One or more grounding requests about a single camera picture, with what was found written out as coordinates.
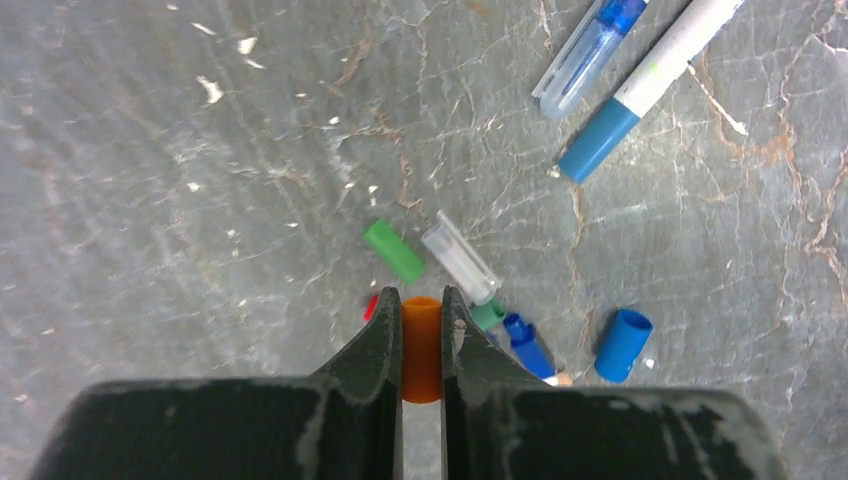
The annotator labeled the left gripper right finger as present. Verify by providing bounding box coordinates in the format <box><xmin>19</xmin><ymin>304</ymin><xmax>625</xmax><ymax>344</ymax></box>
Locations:
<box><xmin>440</xmin><ymin>286</ymin><xmax>786</xmax><ymax>479</ymax></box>

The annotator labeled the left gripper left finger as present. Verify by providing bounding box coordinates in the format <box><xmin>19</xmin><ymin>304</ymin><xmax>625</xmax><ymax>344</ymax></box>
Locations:
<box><xmin>31</xmin><ymin>287</ymin><xmax>403</xmax><ymax>479</ymax></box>

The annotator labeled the dark blue marker cap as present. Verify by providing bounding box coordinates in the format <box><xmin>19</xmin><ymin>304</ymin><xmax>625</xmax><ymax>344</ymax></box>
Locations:
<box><xmin>502</xmin><ymin>313</ymin><xmax>560</xmax><ymax>386</ymax></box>

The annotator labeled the red marker cap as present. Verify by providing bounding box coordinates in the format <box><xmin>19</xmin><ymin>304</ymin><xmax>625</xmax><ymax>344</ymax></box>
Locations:
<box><xmin>363</xmin><ymin>295</ymin><xmax>379</xmax><ymax>322</ymax></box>

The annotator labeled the orange marker cap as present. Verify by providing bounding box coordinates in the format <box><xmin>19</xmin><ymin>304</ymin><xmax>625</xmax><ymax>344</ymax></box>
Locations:
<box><xmin>401</xmin><ymin>296</ymin><xmax>442</xmax><ymax>404</ymax></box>

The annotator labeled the light green marker cap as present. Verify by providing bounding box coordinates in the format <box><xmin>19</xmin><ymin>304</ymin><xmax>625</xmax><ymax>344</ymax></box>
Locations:
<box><xmin>363</xmin><ymin>219</ymin><xmax>425</xmax><ymax>284</ymax></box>

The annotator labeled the light blue cap marker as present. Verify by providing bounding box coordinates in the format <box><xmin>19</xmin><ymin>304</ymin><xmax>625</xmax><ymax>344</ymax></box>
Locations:
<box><xmin>558</xmin><ymin>0</ymin><xmax>743</xmax><ymax>184</ymax></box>

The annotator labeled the peach marker cap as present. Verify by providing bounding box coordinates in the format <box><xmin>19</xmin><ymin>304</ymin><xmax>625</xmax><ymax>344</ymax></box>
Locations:
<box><xmin>551</xmin><ymin>372</ymin><xmax>573</xmax><ymax>388</ymax></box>

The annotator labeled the clear cap blue pen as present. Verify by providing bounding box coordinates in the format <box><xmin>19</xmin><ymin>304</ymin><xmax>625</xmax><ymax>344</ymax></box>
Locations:
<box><xmin>532</xmin><ymin>0</ymin><xmax>648</xmax><ymax>121</ymax></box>

